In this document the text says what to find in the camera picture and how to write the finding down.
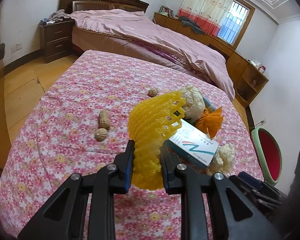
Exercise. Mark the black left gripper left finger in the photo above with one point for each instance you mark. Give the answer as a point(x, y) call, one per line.
point(79, 198)

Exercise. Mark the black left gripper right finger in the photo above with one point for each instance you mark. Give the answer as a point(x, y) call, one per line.
point(211, 206)

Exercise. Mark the yellow foam fruit net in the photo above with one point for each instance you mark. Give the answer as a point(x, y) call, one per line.
point(151, 122)

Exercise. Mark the crumpled white tissue right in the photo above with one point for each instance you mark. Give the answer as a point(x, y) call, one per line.
point(223, 160)

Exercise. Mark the crumpled white tissue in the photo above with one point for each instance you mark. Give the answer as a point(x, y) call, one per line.
point(223, 160)
point(194, 105)

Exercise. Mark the white teal medicine box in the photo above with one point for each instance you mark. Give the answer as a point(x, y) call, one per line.
point(193, 145)

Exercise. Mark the lower left walnut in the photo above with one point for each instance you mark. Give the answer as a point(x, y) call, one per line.
point(101, 134)

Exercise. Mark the red green round chair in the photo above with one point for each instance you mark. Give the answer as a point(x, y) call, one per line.
point(268, 154)

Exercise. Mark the pink floral bedsheet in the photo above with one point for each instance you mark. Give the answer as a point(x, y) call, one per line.
point(57, 138)

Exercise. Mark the orange crumpled wrapper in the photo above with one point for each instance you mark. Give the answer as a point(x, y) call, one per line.
point(210, 122)

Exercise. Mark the upper left walnut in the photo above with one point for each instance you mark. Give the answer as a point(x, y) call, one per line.
point(103, 120)

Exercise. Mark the teal tube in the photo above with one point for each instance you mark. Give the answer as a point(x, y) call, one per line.
point(210, 106)

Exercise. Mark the crumpled white tissue top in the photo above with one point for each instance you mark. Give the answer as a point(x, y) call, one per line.
point(194, 105)

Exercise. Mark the walnut near net top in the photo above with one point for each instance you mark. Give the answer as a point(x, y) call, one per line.
point(153, 92)

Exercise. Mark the long wooden cabinet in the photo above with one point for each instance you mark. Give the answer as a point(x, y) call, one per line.
point(248, 80)

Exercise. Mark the dark wooden nightstand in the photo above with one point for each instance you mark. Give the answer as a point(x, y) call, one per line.
point(56, 40)

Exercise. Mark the window with bars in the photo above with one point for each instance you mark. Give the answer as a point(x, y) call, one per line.
point(233, 22)

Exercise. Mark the pink quilt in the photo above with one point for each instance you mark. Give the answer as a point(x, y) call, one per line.
point(133, 34)

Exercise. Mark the grey clothes on cabinet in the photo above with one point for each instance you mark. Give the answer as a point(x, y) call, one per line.
point(187, 22)

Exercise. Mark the clothes on nightstand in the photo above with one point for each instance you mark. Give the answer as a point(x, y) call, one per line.
point(55, 17)

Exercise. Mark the floral red-trim curtain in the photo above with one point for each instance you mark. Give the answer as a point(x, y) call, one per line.
point(207, 14)

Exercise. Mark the dark wooden headboard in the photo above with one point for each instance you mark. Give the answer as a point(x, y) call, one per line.
point(77, 5)

